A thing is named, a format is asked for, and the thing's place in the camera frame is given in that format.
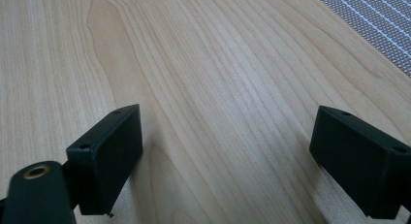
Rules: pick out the grey striped placemat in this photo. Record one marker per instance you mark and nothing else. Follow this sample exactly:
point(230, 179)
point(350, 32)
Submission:
point(381, 20)

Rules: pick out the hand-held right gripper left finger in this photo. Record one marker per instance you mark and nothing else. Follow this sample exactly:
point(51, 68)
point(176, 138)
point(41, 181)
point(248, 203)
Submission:
point(106, 162)

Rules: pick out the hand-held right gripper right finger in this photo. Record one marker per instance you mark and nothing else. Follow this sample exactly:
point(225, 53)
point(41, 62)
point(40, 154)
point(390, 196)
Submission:
point(362, 166)

